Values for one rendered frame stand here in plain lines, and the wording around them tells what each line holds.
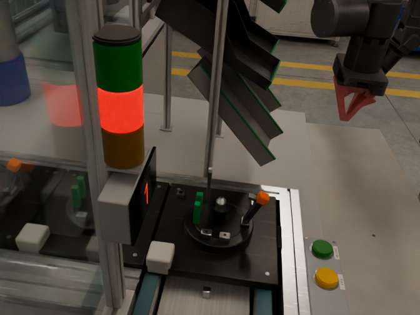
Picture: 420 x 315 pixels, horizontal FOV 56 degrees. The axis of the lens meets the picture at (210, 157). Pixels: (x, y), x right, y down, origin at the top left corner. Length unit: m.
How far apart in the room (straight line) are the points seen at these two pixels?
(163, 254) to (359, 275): 0.45
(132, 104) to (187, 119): 0.94
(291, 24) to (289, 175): 3.83
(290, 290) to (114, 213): 0.39
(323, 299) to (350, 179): 0.54
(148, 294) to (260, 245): 0.23
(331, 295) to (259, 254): 0.14
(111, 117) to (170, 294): 0.43
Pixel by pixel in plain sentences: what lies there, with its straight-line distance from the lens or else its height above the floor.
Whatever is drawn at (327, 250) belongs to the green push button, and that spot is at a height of 0.97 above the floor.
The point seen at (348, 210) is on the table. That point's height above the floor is 0.86.
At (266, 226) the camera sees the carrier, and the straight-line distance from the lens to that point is 0.84.
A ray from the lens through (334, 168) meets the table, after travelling 1.25.
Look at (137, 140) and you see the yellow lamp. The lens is 0.46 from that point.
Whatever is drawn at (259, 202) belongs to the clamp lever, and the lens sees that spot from 0.75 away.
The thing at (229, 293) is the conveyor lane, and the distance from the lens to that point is 0.79.
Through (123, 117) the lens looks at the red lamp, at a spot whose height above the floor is 1.33.
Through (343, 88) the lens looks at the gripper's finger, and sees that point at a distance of 0.68.
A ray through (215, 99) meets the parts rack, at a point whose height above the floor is 1.16.
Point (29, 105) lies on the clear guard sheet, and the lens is 0.34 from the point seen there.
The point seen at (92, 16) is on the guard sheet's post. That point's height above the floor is 1.43.
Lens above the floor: 1.55
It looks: 36 degrees down
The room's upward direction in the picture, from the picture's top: 5 degrees clockwise
